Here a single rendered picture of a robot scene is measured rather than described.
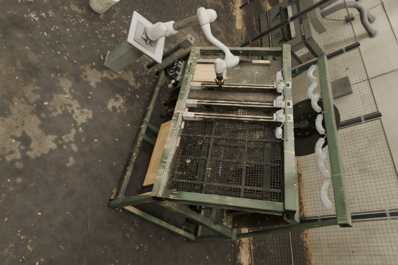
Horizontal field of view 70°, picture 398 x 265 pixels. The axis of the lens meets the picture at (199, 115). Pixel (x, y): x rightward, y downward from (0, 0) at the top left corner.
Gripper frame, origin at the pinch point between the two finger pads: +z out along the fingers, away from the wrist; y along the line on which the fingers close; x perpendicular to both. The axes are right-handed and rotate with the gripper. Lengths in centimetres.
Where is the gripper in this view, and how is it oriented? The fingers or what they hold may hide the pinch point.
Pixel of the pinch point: (220, 86)
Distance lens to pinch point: 345.7
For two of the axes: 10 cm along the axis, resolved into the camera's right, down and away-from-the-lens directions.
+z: 1.2, 6.2, 7.8
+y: 9.8, 0.6, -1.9
